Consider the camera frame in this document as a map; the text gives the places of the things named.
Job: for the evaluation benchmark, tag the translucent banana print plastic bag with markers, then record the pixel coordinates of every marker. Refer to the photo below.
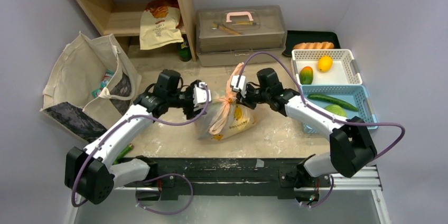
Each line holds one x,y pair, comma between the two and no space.
224,117

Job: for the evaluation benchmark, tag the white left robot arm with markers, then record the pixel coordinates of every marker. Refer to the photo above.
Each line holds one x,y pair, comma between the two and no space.
92,173

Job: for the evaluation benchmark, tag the small green vegetable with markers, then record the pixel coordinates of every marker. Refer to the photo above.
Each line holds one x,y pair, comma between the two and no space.
125,151

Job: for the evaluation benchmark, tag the snack packet in tote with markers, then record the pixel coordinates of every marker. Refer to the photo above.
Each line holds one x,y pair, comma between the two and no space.
106,79

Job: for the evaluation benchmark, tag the yellow mango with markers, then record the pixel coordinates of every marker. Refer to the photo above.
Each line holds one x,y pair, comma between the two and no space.
325,63

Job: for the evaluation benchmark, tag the green glass bottle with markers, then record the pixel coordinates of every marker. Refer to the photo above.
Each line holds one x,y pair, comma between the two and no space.
183,49

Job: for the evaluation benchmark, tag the bread paper bag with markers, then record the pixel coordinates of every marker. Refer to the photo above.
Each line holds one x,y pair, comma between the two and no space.
159,24

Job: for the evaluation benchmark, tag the grey plastic toolbox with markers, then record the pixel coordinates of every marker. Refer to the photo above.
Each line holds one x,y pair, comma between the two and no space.
228,36

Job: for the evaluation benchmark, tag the bread loaf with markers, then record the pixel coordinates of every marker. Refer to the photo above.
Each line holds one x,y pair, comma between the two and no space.
314,45

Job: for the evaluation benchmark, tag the white plastic basket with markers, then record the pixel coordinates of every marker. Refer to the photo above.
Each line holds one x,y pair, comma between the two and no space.
343,72

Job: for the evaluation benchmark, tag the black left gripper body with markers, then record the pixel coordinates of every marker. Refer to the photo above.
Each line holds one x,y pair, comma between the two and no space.
185,101

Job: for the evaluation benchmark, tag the green cucumber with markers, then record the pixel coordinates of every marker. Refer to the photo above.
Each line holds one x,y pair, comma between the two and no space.
332,100

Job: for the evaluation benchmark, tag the black mounting rail base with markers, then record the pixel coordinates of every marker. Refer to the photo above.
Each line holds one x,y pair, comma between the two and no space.
258,177

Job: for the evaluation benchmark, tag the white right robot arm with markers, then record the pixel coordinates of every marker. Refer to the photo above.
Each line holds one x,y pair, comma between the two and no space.
351,146

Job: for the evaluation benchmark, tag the red green mango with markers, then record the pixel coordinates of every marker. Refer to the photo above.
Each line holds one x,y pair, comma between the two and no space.
306,76

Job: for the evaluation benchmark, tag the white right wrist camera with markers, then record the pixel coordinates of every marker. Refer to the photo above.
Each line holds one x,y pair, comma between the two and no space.
238,84

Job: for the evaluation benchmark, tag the blue plastic basket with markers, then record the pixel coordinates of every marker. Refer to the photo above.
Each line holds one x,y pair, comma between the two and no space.
355,95

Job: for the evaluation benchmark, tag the round green cabbage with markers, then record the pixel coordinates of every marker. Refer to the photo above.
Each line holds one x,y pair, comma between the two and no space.
336,109

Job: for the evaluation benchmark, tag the beige canvas tote bag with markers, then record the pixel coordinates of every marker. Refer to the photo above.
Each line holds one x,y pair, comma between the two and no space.
79,70

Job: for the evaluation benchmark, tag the black tray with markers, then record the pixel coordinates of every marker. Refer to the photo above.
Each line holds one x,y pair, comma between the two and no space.
297,37

